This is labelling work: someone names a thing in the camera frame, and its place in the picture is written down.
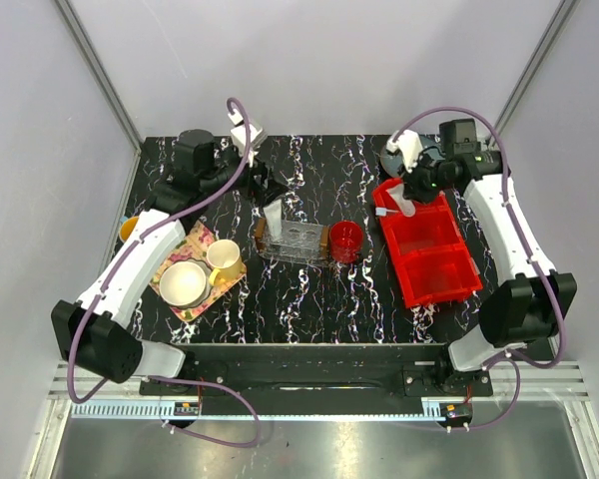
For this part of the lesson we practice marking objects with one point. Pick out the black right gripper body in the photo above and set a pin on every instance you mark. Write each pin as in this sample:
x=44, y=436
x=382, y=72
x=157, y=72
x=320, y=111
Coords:
x=425, y=181

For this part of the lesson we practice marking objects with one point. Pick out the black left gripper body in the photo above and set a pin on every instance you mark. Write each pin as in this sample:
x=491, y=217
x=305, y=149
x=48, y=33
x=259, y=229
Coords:
x=247, y=184

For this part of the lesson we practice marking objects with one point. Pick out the white toothpaste tube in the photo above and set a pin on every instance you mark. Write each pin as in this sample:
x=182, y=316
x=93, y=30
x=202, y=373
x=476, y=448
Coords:
x=274, y=215
x=404, y=205

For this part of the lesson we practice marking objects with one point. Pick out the blue and white toothbrush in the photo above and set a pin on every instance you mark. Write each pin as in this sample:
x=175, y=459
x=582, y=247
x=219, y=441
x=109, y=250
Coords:
x=385, y=212

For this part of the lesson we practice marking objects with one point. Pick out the clear holder with wooden ends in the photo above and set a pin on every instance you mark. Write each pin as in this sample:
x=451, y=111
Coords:
x=300, y=243

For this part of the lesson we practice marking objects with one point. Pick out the red translucent cup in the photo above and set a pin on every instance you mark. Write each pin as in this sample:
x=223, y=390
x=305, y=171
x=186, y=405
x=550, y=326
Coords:
x=345, y=240

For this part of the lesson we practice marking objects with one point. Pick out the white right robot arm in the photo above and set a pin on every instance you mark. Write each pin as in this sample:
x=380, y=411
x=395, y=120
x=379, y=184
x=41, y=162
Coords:
x=524, y=317

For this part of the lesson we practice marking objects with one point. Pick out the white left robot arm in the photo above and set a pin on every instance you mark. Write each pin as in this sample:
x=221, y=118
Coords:
x=92, y=331

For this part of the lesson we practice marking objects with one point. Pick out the grey round plate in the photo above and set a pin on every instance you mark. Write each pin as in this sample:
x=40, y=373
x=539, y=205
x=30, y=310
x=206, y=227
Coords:
x=391, y=163

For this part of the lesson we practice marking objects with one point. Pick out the red plastic compartment bin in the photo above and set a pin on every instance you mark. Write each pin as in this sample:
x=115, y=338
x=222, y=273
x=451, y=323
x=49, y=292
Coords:
x=427, y=250

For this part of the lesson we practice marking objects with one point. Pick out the cream and yellow mug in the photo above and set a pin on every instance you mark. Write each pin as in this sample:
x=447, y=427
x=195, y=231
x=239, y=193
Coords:
x=225, y=260

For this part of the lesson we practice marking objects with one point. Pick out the white scalloped bowl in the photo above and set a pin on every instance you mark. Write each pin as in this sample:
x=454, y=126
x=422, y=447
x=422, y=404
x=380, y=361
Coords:
x=183, y=284

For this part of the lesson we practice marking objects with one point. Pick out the blue and yellow mug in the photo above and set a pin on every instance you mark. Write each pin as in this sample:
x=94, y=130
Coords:
x=126, y=228

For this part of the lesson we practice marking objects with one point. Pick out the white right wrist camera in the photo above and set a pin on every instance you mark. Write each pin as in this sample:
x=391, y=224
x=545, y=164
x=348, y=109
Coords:
x=408, y=145

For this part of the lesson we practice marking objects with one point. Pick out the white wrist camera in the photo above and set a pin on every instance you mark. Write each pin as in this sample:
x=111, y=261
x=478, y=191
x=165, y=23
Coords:
x=239, y=136
x=408, y=145

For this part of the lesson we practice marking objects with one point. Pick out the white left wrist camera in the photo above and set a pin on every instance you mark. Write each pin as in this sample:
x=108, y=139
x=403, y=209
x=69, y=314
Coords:
x=239, y=136

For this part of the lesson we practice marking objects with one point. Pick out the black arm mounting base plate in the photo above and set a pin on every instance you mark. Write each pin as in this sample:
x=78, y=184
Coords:
x=411, y=370

